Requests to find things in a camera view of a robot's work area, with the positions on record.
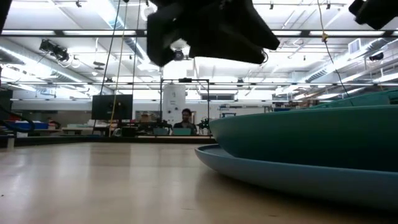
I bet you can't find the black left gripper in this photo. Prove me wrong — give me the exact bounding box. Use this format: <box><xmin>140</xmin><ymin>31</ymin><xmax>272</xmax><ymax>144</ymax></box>
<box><xmin>146</xmin><ymin>0</ymin><xmax>280</xmax><ymax>67</ymax></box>

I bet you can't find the large green plate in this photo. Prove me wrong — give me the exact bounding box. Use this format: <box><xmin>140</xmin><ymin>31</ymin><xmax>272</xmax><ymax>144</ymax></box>
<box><xmin>208</xmin><ymin>105</ymin><xmax>398</xmax><ymax>173</ymax></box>

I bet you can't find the large blue plate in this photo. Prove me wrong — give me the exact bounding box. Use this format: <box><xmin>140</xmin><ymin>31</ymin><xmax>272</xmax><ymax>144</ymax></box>
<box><xmin>194</xmin><ymin>144</ymin><xmax>398</xmax><ymax>212</ymax></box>

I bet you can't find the white cabinet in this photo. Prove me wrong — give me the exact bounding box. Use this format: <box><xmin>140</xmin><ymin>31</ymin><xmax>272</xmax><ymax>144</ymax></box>
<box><xmin>162</xmin><ymin>84</ymin><xmax>187</xmax><ymax>126</ymax></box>

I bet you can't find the person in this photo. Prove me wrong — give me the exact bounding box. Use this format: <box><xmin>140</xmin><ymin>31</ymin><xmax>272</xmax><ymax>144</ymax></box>
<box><xmin>173</xmin><ymin>108</ymin><xmax>198</xmax><ymax>136</ymax></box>

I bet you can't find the black monitor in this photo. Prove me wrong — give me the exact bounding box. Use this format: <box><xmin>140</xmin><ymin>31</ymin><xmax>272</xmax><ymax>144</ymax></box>
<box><xmin>91</xmin><ymin>94</ymin><xmax>134</xmax><ymax>121</ymax></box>

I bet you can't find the black ceiling equipment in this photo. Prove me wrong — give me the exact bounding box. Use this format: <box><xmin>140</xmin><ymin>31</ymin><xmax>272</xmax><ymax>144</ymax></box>
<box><xmin>38</xmin><ymin>39</ymin><xmax>70</xmax><ymax>63</ymax></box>

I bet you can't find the blue bin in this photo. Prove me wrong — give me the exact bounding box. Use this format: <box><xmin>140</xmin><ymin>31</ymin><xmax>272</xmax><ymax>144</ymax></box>
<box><xmin>5</xmin><ymin>121</ymin><xmax>50</xmax><ymax>131</ymax></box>

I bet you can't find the black metal station frame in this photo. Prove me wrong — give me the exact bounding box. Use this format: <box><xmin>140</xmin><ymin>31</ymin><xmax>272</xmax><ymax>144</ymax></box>
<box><xmin>159</xmin><ymin>78</ymin><xmax>210</xmax><ymax>138</ymax></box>

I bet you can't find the hanging cable with yellow knot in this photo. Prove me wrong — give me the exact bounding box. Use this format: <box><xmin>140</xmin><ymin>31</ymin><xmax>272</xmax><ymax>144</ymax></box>
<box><xmin>316</xmin><ymin>0</ymin><xmax>351</xmax><ymax>98</ymax></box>

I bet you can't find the black hanging cable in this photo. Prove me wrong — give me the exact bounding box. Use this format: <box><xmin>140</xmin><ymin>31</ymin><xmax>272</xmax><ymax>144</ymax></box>
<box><xmin>99</xmin><ymin>0</ymin><xmax>123</xmax><ymax>96</ymax></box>

